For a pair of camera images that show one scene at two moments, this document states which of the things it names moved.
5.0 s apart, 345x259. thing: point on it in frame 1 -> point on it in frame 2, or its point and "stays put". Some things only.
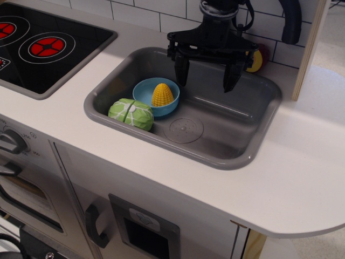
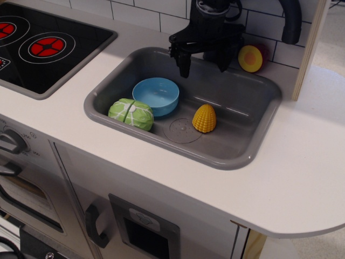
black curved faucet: x=291 y=31 stays put
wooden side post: x=310 y=47 stays put
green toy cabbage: x=133 y=112 stays put
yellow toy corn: x=161 y=95 -> x=205 y=119
